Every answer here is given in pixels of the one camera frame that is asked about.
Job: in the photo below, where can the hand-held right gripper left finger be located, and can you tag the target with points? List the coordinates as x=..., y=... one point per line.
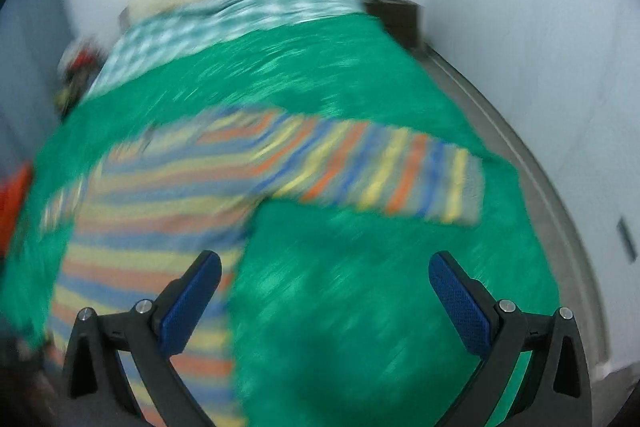
x=189, y=309

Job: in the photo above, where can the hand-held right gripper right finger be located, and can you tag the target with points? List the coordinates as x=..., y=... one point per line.
x=459, y=309

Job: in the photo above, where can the striped knitted sweater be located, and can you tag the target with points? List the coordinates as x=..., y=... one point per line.
x=200, y=187

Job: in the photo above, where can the pile of clothes by bed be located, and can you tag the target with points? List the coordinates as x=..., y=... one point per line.
x=70, y=94

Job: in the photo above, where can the green fuzzy blanket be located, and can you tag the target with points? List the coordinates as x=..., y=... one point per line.
x=350, y=307

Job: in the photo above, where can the orange garment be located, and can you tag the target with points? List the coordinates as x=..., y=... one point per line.
x=12, y=207

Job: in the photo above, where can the green checked bedsheet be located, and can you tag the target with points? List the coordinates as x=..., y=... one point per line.
x=225, y=22

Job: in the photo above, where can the dark bedside cabinet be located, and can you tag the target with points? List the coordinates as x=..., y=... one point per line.
x=395, y=19

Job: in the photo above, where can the grey-blue curtain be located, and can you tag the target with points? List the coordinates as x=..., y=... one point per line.
x=27, y=57

